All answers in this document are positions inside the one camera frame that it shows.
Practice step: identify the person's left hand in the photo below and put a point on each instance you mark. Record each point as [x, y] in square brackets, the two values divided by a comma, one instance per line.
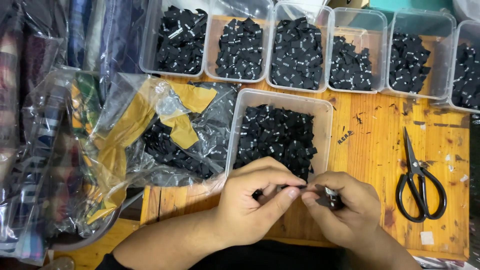
[243, 210]

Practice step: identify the person's right hand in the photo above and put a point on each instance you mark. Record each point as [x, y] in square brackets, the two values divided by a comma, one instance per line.
[348, 217]

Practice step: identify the bundle of black label strip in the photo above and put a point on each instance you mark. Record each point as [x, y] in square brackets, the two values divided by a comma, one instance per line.
[330, 201]

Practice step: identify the person's black shirt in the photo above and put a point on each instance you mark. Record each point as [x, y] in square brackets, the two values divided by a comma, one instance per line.
[262, 258]

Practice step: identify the small white sticker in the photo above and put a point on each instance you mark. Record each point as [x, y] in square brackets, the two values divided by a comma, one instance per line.
[426, 237]

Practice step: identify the pile of black size labels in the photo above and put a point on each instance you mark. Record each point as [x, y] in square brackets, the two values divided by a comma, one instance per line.
[277, 135]

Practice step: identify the black scissors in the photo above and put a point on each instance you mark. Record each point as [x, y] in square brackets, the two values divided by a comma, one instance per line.
[414, 165]

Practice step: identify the clear bag of black labels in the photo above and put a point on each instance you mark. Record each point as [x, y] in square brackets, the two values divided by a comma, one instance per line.
[210, 131]

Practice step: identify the crumpled brown packing tape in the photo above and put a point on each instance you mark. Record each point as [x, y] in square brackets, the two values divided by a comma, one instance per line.
[180, 129]

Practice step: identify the patterned cloth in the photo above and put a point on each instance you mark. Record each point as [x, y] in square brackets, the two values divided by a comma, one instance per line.
[446, 263]

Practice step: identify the large clear plastic container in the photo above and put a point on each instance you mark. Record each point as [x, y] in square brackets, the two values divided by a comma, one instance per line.
[258, 98]

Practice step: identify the heaps of black woven tags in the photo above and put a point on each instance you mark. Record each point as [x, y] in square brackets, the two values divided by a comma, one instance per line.
[296, 56]

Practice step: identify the row of clear plastic tubs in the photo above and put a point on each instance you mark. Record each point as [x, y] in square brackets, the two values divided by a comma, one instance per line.
[356, 26]

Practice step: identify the clear glass object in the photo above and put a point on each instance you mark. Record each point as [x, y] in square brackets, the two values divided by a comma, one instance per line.
[60, 263]

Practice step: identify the heap of bagged plaid fabrics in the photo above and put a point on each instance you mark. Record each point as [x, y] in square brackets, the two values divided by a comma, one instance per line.
[37, 131]

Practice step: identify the white plastic bag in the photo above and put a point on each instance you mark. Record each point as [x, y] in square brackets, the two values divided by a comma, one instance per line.
[467, 8]

